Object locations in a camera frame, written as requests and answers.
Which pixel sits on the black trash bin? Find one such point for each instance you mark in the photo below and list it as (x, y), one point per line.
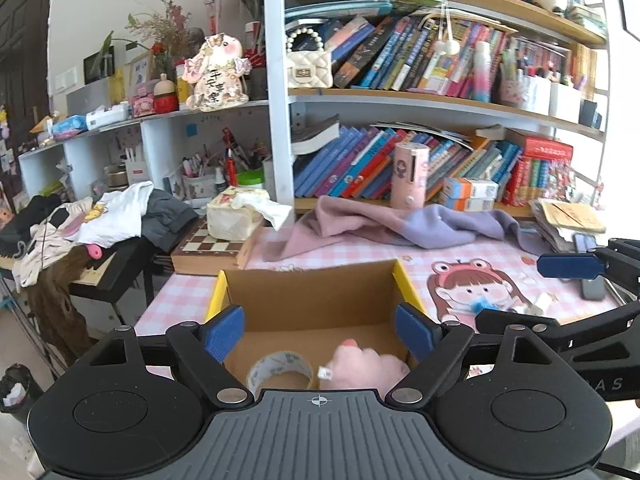
(17, 390)

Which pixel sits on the pink purple cloth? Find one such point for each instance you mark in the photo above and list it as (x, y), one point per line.
(360, 222)

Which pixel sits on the black stand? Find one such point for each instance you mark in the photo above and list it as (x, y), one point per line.
(120, 270)

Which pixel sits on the row of blue purple books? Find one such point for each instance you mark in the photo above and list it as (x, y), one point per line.
(350, 165)

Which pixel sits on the red white figurine jar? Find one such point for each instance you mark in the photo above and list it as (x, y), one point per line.
(165, 97)

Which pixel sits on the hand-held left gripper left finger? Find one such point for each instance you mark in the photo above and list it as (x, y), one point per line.
(225, 332)

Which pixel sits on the red boxed book set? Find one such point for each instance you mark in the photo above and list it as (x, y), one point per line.
(537, 170)

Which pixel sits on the pink bunny figurine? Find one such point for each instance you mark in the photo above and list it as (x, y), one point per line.
(217, 75)

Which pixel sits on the dark wooden door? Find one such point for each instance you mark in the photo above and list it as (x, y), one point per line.
(25, 50)

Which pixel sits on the pink cylindrical bottle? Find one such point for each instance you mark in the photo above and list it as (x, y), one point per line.
(410, 175)

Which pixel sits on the floral tissue box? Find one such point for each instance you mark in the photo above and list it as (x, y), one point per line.
(230, 220)

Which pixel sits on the white bookshelf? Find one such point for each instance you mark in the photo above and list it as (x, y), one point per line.
(277, 110)

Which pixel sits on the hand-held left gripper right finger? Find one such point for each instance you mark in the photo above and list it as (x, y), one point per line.
(415, 332)

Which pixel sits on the pink plush toy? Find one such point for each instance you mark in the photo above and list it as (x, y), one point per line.
(365, 367)

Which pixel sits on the row of dark leaning books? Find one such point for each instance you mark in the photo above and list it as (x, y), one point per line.
(400, 55)

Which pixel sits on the orange white carton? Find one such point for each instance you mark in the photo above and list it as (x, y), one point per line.
(470, 187)
(465, 204)

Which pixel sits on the white quilted pearl handbag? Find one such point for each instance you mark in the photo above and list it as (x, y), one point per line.
(307, 70)

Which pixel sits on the grey cloth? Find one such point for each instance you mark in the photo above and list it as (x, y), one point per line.
(167, 215)

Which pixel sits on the pink gradient bottle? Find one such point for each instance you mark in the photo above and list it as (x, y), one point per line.
(482, 72)

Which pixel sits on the dried flower bouquet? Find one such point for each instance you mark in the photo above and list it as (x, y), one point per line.
(165, 25)

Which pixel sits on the green lid jar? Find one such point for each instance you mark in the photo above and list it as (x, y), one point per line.
(250, 180)

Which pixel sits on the small blue toy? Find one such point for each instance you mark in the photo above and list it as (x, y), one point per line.
(482, 304)

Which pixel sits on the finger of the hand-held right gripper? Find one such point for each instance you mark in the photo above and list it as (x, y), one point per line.
(570, 266)
(590, 330)

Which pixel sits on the stack of papers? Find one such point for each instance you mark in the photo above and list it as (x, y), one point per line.
(570, 220)

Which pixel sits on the wooden chess board box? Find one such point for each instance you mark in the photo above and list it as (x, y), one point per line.
(210, 255)

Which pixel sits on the white printed t-shirt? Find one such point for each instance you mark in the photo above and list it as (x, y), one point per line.
(115, 215)

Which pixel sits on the white pen holder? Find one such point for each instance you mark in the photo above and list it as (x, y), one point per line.
(197, 187)

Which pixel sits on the white side shelf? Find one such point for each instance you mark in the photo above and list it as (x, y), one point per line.
(155, 145)

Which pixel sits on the white storage box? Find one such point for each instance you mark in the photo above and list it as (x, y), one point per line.
(532, 95)
(565, 102)

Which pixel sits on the pink printed desk mat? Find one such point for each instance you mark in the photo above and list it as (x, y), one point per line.
(170, 300)

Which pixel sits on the clear tape roll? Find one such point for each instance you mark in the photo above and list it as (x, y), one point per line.
(260, 370)

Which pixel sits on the brown cloth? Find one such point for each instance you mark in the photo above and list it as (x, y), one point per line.
(55, 300)

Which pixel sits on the yellow cardboard box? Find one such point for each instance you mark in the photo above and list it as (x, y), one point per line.
(310, 295)

